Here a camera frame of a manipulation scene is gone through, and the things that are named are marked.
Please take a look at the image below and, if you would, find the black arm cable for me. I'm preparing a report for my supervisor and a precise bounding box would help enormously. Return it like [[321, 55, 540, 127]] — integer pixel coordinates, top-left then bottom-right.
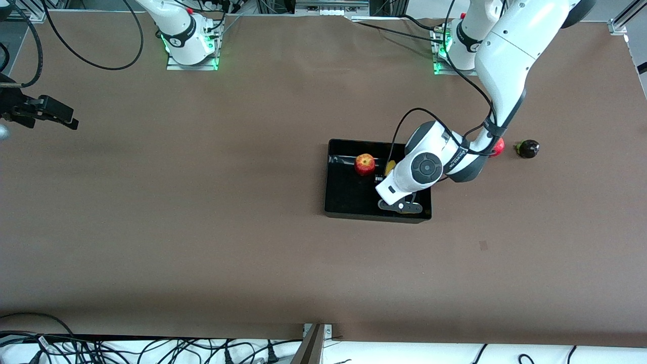
[[0, 0, 144, 89], [388, 0, 500, 163]]

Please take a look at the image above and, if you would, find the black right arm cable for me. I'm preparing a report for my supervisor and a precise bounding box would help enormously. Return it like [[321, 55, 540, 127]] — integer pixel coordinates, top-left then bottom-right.
[[0, 0, 144, 89]]

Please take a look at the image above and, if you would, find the red apple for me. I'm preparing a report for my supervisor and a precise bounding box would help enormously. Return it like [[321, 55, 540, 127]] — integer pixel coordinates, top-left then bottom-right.
[[354, 153, 377, 176]]

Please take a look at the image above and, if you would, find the yellow banana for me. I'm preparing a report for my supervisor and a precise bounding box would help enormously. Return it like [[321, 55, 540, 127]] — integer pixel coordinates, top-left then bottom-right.
[[384, 159, 422, 216]]

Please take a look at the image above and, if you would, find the dark purple mangosteen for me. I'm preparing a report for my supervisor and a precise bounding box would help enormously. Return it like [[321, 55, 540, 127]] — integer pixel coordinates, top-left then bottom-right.
[[514, 139, 540, 159]]

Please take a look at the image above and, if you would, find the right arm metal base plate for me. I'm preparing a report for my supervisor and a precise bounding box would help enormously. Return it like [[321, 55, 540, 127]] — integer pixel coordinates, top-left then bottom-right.
[[166, 51, 219, 71]]

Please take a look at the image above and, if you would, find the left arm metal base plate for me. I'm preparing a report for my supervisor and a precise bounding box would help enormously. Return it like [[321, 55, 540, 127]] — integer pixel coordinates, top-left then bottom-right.
[[433, 60, 487, 77]]

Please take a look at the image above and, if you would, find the aluminium frame profile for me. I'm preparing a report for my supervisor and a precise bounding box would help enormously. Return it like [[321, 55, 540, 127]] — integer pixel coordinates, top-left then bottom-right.
[[0, 0, 47, 24], [608, 0, 647, 36]]

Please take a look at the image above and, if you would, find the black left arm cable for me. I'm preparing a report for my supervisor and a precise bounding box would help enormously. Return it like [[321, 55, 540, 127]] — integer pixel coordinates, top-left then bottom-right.
[[388, 0, 500, 163]]

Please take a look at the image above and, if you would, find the brown table cover sheet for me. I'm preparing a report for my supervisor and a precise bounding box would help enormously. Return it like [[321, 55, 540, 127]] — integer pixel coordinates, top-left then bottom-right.
[[0, 10, 647, 349]]

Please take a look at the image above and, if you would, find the aluminium bracket post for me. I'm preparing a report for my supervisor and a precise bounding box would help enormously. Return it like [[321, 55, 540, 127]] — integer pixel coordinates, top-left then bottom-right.
[[290, 323, 334, 364]]

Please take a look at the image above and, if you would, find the black plastic box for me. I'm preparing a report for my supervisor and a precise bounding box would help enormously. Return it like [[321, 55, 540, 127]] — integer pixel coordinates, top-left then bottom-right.
[[323, 139, 433, 224]]

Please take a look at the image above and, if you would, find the black table cable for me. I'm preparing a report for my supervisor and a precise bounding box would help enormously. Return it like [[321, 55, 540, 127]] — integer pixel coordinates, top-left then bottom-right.
[[401, 14, 441, 32], [355, 21, 446, 44]]

